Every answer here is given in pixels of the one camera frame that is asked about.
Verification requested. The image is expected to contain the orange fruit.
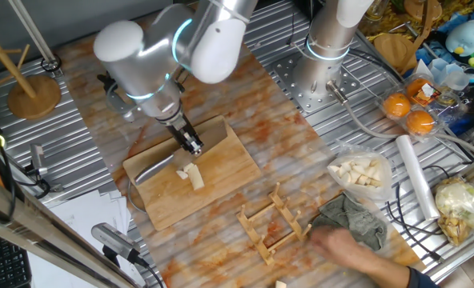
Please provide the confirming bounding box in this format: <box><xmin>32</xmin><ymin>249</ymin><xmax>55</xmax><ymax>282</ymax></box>
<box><xmin>405</xmin><ymin>77</ymin><xmax>433</xmax><ymax>101</ymax></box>
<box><xmin>382</xmin><ymin>92</ymin><xmax>412</xmax><ymax>119</ymax></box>
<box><xmin>405</xmin><ymin>110</ymin><xmax>435</xmax><ymax>136</ymax></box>

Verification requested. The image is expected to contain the wooden peg rack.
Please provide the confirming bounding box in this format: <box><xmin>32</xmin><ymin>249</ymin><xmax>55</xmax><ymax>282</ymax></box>
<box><xmin>235</xmin><ymin>182</ymin><xmax>313</xmax><ymax>266</ymax></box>

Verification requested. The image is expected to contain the steel kitchen knife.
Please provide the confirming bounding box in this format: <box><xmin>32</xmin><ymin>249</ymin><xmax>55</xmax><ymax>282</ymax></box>
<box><xmin>134</xmin><ymin>118</ymin><xmax>229</xmax><ymax>186</ymax></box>

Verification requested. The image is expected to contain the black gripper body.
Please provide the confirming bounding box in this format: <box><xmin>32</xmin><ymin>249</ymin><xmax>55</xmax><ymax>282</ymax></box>
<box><xmin>164</xmin><ymin>114</ymin><xmax>204</xmax><ymax>154</ymax></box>

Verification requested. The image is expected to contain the black hanging cable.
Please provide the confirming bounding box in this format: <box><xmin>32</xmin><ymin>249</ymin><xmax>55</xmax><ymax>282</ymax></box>
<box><xmin>0</xmin><ymin>134</ymin><xmax>18</xmax><ymax>224</ymax></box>

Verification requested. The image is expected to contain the glass jar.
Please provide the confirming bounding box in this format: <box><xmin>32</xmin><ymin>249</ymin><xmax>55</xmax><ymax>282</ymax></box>
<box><xmin>364</xmin><ymin>0</ymin><xmax>390</xmax><ymax>22</ymax></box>

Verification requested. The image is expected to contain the bare person hand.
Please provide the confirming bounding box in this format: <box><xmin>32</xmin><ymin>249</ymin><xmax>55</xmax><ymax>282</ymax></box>
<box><xmin>308</xmin><ymin>226</ymin><xmax>372</xmax><ymax>271</ymax></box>

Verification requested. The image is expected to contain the bare person forearm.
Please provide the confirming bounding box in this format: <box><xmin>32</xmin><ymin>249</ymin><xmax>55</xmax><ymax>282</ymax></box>
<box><xmin>360</xmin><ymin>247</ymin><xmax>413</xmax><ymax>288</ymax></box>

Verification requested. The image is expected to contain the grey conduit hose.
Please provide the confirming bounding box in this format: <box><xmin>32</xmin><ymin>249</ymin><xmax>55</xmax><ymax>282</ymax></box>
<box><xmin>325</xmin><ymin>79</ymin><xmax>474</xmax><ymax>158</ymax></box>

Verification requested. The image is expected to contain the black power cable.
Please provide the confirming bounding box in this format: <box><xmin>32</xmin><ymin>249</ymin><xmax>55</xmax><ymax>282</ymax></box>
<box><xmin>385</xmin><ymin>199</ymin><xmax>446</xmax><ymax>263</ymax></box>
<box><xmin>393</xmin><ymin>182</ymin><xmax>445</xmax><ymax>236</ymax></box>

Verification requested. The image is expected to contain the metal frame bar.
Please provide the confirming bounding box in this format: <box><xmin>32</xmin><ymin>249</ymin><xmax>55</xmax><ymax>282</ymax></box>
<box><xmin>0</xmin><ymin>170</ymin><xmax>142</xmax><ymax>288</ymax></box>

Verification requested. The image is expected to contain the light blue plush toy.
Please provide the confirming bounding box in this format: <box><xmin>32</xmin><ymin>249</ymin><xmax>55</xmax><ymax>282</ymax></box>
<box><xmin>444</xmin><ymin>19</ymin><xmax>474</xmax><ymax>57</ymax></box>

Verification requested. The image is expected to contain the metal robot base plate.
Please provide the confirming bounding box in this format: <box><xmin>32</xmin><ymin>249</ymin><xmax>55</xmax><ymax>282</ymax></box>
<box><xmin>271</xmin><ymin>50</ymin><xmax>362</xmax><ymax>115</ymax></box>

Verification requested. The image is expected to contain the white rod stand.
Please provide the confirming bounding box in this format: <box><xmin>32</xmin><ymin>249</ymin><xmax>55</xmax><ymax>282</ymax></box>
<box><xmin>6</xmin><ymin>0</ymin><xmax>64</xmax><ymax>75</ymax></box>

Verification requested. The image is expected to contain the wooden cutting board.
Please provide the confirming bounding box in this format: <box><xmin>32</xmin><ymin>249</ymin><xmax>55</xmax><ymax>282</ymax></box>
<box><xmin>122</xmin><ymin>114</ymin><xmax>263</xmax><ymax>232</ymax></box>

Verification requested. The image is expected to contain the stained clear plastic sheet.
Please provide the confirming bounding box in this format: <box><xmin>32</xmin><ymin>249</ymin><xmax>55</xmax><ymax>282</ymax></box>
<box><xmin>55</xmin><ymin>7</ymin><xmax>427</xmax><ymax>288</ymax></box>

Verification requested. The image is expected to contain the white paper stack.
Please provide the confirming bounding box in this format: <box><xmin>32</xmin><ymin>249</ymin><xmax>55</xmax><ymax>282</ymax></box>
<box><xmin>26</xmin><ymin>190</ymin><xmax>148</xmax><ymax>288</ymax></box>

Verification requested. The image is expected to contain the black base cable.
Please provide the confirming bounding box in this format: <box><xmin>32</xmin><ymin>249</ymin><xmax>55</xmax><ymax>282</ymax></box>
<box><xmin>347</xmin><ymin>47</ymin><xmax>406</xmax><ymax>83</ymax></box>

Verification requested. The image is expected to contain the white plastic wrap roll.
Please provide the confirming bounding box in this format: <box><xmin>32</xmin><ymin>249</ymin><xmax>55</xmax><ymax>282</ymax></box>
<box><xmin>395</xmin><ymin>134</ymin><xmax>441</xmax><ymax>221</ymax></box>

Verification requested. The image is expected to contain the black camera cable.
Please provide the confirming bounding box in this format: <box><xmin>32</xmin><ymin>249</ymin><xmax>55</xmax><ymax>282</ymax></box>
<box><xmin>135</xmin><ymin>255</ymin><xmax>166</xmax><ymax>288</ymax></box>

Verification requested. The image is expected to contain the bag of vegetable scraps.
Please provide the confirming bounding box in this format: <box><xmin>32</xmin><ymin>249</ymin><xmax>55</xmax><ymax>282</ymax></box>
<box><xmin>433</xmin><ymin>175</ymin><xmax>474</xmax><ymax>257</ymax></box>

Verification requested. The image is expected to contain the grey cloth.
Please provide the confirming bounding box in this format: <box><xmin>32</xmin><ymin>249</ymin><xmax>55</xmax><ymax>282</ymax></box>
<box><xmin>311</xmin><ymin>192</ymin><xmax>388</xmax><ymax>252</ymax></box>

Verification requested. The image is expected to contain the wooden cup stand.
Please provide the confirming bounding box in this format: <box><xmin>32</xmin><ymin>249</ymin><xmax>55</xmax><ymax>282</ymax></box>
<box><xmin>372</xmin><ymin>0</ymin><xmax>444</xmax><ymax>76</ymax></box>

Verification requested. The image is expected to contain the dark blue sleeve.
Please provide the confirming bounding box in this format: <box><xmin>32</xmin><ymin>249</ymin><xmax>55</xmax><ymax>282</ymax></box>
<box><xmin>405</xmin><ymin>266</ymin><xmax>440</xmax><ymax>288</ymax></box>

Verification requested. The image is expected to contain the plastic bag of radish pieces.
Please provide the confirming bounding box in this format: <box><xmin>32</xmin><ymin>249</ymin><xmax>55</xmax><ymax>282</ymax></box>
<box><xmin>327</xmin><ymin>142</ymin><xmax>394</xmax><ymax>201</ymax></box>

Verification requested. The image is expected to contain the clear plastic cup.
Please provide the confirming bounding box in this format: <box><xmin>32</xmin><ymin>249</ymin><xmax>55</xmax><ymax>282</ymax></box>
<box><xmin>415</xmin><ymin>58</ymin><xmax>474</xmax><ymax>91</ymax></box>

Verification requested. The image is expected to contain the black keyboard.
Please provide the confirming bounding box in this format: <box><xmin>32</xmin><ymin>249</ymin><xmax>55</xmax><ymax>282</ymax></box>
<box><xmin>0</xmin><ymin>230</ymin><xmax>33</xmax><ymax>288</ymax></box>

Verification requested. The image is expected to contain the bag of orange food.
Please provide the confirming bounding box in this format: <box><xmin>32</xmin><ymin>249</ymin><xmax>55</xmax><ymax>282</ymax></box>
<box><xmin>379</xmin><ymin>74</ymin><xmax>468</xmax><ymax>141</ymax></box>

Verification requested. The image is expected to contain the metal clamp bracket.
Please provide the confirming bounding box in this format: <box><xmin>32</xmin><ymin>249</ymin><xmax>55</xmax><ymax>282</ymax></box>
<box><xmin>23</xmin><ymin>142</ymin><xmax>64</xmax><ymax>194</ymax></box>

